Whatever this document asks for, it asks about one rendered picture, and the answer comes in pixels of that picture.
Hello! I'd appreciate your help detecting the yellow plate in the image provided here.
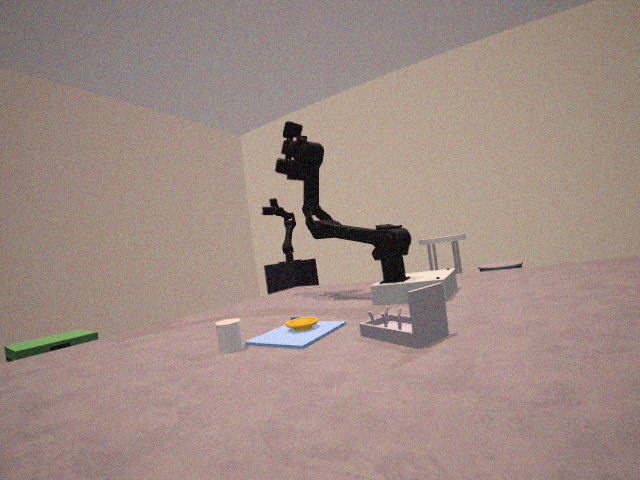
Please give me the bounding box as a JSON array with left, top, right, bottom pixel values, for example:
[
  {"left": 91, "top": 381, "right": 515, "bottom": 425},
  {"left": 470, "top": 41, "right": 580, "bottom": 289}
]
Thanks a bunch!
[{"left": 285, "top": 317, "right": 319, "bottom": 332}]

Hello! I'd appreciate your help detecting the light blue flat mat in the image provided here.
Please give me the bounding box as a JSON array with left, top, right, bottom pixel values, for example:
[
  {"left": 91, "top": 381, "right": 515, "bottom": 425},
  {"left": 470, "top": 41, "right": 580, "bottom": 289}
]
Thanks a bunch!
[{"left": 245, "top": 322, "right": 346, "bottom": 350}]

